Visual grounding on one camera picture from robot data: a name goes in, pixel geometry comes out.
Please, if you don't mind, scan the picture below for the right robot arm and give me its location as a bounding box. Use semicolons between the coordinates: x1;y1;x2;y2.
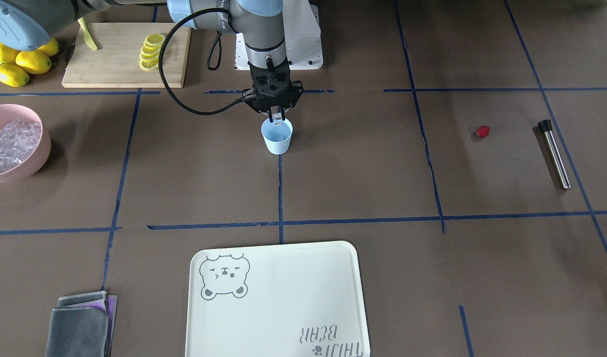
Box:
0;0;304;121

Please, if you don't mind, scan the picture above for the cream bear tray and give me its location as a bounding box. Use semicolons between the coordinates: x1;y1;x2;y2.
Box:
184;241;371;357

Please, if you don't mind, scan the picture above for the grey folded cloth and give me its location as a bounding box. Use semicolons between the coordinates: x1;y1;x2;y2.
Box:
46;290;119;357

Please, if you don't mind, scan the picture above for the lemon slices row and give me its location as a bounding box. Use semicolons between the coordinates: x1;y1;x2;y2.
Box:
139;33;166;71

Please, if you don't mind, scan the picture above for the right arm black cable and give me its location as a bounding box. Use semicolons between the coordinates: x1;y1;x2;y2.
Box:
159;10;249;116

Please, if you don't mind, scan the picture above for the red strawberry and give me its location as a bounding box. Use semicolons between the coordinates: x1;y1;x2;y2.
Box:
475;125;491;139

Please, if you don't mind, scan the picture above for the bamboo cutting board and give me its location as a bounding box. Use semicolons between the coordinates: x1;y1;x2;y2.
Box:
61;22;174;88

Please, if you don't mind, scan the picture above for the steel muddler black tip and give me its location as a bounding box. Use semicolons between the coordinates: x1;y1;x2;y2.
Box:
538;119;572;190

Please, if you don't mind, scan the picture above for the yellow green knife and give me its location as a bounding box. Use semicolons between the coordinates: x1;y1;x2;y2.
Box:
78;17;99;51

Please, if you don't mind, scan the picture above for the pile of ice cubes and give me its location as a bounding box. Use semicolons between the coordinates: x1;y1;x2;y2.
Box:
0;118;42;174

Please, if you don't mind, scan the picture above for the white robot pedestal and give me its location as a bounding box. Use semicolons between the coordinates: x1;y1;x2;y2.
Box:
229;0;323;70

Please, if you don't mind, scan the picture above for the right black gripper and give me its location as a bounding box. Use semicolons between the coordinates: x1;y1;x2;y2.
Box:
242;63;304;124

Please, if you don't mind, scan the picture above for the pink bowl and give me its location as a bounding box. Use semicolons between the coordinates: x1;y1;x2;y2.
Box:
0;104;51;183

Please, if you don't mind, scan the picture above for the light blue cup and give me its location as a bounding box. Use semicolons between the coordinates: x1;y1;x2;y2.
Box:
261;119;294;155

